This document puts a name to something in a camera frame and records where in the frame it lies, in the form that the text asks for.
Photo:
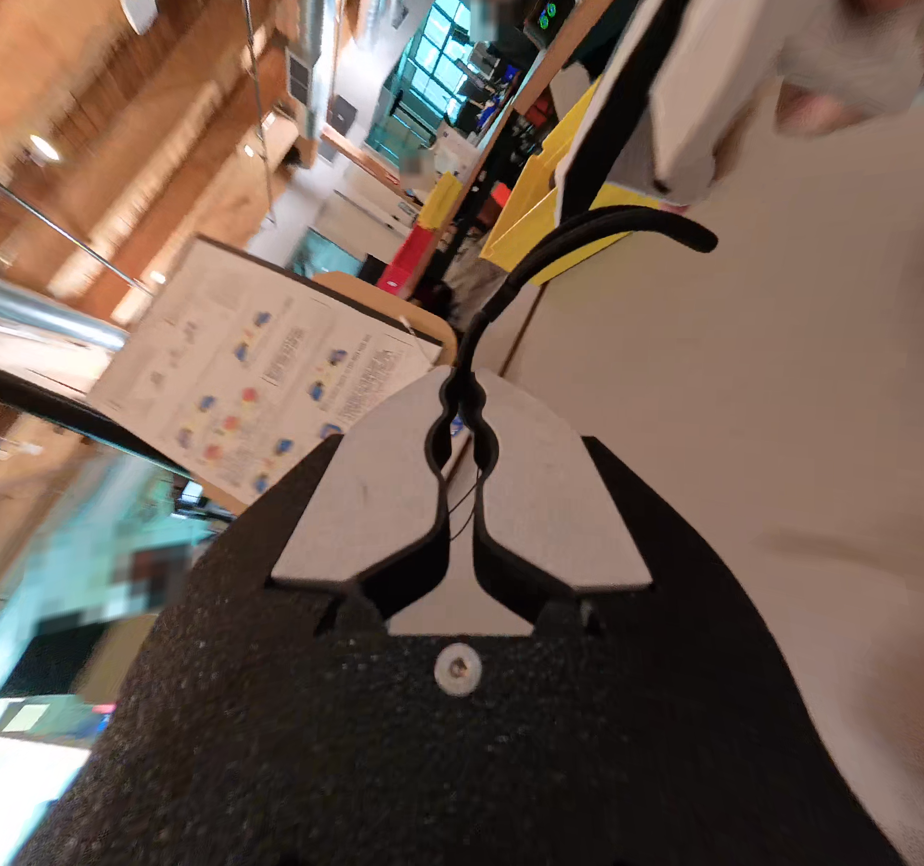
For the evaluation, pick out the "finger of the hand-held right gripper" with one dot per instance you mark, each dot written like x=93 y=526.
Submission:
x=729 y=58
x=614 y=101

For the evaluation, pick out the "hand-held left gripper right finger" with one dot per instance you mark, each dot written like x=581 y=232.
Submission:
x=563 y=513

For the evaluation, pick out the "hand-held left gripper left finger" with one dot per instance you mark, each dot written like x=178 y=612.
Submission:
x=361 y=513

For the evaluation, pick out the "yellow plastic bin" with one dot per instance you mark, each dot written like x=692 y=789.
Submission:
x=542 y=224
x=441 y=202

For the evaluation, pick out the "person's right hand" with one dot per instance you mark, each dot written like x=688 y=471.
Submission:
x=859 y=58

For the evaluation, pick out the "black clock with green display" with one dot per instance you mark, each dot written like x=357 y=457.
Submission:
x=546 y=15

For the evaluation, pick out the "instruction sheet board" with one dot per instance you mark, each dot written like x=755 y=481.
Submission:
x=246 y=375

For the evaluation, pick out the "red plastic bin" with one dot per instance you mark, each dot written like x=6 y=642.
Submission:
x=409 y=260

